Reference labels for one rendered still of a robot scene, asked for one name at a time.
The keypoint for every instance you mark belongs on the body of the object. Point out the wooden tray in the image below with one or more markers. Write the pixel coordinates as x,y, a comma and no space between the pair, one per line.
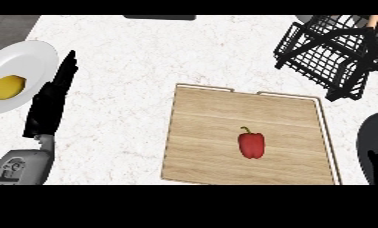
246,138

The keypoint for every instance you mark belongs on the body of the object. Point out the white plate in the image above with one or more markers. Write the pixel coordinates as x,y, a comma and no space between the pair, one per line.
24,68

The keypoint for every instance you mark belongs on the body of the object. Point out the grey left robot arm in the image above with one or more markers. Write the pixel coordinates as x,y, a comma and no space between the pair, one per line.
26,165

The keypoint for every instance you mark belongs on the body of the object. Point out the dark grey flat object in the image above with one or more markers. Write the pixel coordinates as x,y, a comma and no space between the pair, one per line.
160,17

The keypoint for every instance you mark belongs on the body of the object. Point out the dark grey panel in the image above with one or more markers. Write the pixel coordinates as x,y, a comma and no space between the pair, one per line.
15,28

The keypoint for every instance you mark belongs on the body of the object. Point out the yellow lemon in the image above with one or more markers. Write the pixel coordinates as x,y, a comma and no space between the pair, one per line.
11,87

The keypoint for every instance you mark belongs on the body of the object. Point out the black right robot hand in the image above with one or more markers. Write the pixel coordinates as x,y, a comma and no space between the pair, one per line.
370,148

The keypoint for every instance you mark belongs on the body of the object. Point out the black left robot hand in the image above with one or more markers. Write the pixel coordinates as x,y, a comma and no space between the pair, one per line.
46,105

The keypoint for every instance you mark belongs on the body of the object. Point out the red bell pepper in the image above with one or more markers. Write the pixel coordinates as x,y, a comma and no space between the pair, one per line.
252,144

